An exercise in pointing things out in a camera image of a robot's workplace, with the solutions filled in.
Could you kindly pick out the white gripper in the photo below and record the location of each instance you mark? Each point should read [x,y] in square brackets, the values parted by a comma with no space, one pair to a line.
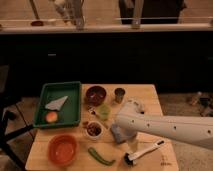
[133,144]

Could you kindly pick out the blue sponge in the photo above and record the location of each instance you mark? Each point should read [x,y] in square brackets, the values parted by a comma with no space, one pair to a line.
[118,135]

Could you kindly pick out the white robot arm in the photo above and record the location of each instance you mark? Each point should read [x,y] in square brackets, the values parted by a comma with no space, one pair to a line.
[196,131]

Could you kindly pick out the white bowl with nuts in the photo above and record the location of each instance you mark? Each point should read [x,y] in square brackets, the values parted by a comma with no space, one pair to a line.
[93,129]

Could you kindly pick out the purple bowl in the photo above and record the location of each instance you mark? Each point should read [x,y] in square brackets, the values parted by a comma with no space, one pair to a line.
[95,95]

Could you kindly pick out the orange bowl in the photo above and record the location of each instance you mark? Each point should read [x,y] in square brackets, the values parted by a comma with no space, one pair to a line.
[62,150]

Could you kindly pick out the white dish brush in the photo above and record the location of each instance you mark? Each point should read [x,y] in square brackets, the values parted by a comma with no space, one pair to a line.
[131,158]

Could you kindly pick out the green chili pepper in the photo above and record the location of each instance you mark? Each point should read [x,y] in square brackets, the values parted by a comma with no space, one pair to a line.
[92,151]

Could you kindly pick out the light green cup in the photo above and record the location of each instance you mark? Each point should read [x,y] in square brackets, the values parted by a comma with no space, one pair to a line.
[103,112]

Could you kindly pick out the metal cup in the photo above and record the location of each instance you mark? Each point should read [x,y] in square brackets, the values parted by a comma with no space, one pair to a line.
[119,94]

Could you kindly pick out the green plastic tray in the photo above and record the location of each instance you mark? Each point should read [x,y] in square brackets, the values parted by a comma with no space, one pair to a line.
[70,113]

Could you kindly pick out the grey triangular cloth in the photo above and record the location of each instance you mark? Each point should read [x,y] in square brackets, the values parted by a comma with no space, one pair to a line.
[56,104]

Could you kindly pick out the orange round fruit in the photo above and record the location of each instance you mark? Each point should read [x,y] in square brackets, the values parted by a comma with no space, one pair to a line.
[51,117]

